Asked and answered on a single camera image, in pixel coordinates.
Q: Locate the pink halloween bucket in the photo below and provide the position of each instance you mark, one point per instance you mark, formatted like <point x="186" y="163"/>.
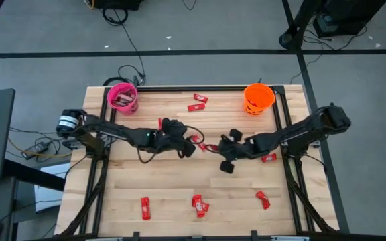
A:
<point x="112" y="93"/>

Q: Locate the orange halloween bucket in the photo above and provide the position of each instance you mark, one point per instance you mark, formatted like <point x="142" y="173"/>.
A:
<point x="263" y="95"/>

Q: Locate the black stand base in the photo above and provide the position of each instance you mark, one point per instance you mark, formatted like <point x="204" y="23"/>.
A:
<point x="291" y="37"/>

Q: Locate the black power adapter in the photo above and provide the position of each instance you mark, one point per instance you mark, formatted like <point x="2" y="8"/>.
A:
<point x="35" y="149"/>

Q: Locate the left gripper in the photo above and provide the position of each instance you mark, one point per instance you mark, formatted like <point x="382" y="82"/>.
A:
<point x="171" y="137"/>

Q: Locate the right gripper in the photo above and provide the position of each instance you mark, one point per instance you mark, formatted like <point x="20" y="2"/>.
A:
<point x="236" y="150"/>

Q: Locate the small black connector box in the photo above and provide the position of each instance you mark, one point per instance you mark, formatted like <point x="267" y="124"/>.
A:
<point x="70" y="144"/>

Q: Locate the white sheet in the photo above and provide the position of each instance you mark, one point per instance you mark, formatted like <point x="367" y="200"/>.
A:
<point x="50" y="201"/>

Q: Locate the black case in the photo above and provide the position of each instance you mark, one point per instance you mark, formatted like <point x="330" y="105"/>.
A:
<point x="119" y="3"/>

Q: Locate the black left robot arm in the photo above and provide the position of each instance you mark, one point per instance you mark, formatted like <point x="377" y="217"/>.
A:
<point x="112" y="130"/>

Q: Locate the black equipment box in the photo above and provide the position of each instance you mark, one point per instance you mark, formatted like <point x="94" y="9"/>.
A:
<point x="347" y="16"/>

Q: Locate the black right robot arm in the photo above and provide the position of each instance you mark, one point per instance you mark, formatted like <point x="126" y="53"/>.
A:
<point x="297" y="133"/>

